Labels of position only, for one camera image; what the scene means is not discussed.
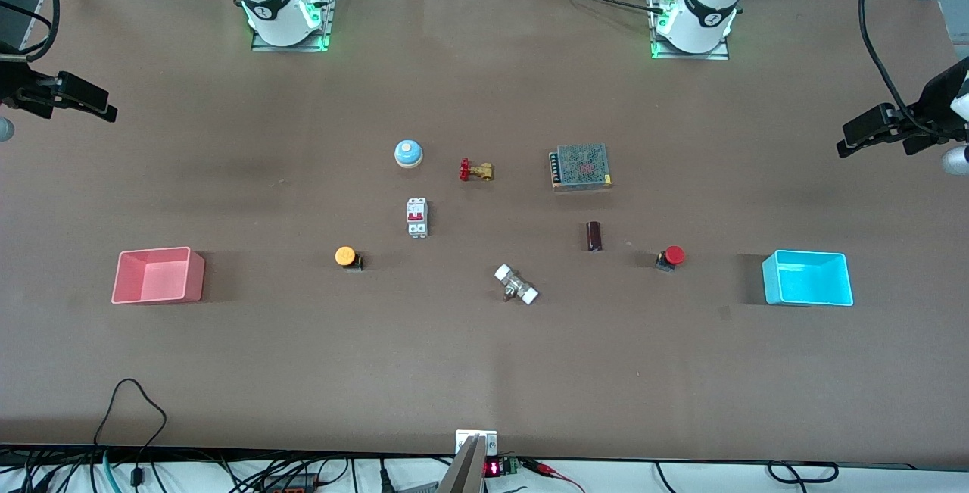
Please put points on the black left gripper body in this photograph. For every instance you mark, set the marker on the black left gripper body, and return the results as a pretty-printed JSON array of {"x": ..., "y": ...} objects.
[{"x": 937, "y": 97}]

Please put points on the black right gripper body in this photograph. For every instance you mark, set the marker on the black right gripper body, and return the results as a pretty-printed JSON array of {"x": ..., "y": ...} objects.
[{"x": 15, "y": 84}]

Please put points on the yellow push button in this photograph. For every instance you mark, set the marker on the yellow push button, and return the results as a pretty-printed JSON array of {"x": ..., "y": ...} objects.
[{"x": 345, "y": 256}]

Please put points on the cyan plastic box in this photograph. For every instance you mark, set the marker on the cyan plastic box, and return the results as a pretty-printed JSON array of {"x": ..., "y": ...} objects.
[{"x": 810, "y": 285}]

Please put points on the pink plastic box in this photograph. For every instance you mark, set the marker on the pink plastic box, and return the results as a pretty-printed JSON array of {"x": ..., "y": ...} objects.
[{"x": 155, "y": 281}]

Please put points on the red push button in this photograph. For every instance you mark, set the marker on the red push button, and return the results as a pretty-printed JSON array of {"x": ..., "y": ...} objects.
[{"x": 674, "y": 255}]

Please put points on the metal mesh power supply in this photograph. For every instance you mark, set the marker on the metal mesh power supply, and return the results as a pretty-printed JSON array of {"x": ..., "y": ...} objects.
[{"x": 581, "y": 167}]

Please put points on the dark brown cylindrical capacitor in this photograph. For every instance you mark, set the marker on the dark brown cylindrical capacitor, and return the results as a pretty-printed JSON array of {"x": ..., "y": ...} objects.
[{"x": 594, "y": 236}]

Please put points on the blue white bell button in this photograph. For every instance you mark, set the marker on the blue white bell button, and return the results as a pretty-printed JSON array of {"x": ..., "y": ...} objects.
[{"x": 408, "y": 154}]

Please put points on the white red circuit breaker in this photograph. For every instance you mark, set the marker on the white red circuit breaker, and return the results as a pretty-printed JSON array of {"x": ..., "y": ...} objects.
[{"x": 417, "y": 218}]

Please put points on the metal fitting white caps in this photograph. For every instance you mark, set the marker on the metal fitting white caps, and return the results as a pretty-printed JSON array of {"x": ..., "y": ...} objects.
[{"x": 516, "y": 284}]

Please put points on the red LED display module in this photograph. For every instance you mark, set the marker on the red LED display module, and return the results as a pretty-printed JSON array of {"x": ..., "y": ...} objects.
[{"x": 500, "y": 467}]

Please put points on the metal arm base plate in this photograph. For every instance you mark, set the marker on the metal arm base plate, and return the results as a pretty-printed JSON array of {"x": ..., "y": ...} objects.
[
  {"x": 327, "y": 16},
  {"x": 723, "y": 54}
]

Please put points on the grey aluminium camera mount bar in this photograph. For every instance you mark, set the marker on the grey aluminium camera mount bar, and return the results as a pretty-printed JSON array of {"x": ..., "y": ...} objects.
[{"x": 463, "y": 470}]

